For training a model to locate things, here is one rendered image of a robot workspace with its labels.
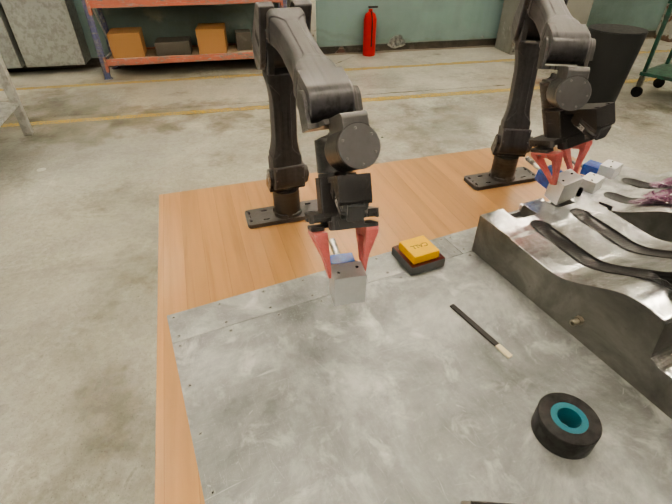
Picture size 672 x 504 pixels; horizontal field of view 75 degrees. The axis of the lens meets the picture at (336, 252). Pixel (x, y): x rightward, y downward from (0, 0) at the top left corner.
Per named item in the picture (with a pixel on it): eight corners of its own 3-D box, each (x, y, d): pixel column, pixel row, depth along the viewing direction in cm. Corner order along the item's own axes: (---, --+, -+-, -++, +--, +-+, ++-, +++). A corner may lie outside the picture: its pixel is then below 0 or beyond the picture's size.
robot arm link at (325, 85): (366, 89, 59) (301, -14, 76) (302, 96, 57) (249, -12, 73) (353, 158, 69) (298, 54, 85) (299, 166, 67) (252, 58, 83)
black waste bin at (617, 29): (556, 93, 439) (576, 24, 402) (597, 90, 448) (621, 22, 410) (587, 109, 402) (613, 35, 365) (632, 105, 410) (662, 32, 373)
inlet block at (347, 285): (318, 254, 77) (317, 229, 73) (345, 251, 78) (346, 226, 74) (333, 306, 67) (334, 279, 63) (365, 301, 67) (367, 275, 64)
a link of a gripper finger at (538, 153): (585, 179, 88) (583, 132, 85) (557, 190, 86) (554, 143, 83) (559, 175, 94) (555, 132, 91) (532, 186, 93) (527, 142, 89)
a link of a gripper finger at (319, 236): (366, 277, 64) (361, 213, 62) (318, 284, 62) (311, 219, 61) (355, 269, 70) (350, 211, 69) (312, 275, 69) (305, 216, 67)
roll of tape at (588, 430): (586, 472, 56) (596, 458, 54) (523, 438, 60) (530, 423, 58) (598, 425, 61) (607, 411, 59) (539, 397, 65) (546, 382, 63)
